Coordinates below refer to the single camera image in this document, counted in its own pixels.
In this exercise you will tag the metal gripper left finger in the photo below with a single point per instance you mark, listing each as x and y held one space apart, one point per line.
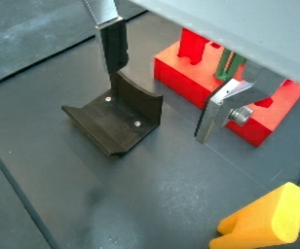
110 32

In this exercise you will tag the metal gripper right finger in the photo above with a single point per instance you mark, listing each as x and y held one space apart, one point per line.
226 104

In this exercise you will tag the yellow square-circle peg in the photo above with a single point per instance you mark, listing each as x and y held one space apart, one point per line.
265 223

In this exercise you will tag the red peg board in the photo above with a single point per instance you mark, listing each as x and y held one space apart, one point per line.
193 82

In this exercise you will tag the green pentagon peg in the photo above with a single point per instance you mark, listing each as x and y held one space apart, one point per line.
228 66

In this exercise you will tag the tall red block peg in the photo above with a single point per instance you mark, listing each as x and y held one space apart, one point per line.
192 46

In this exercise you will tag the black curved holder stand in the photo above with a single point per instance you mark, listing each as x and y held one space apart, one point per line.
120 117

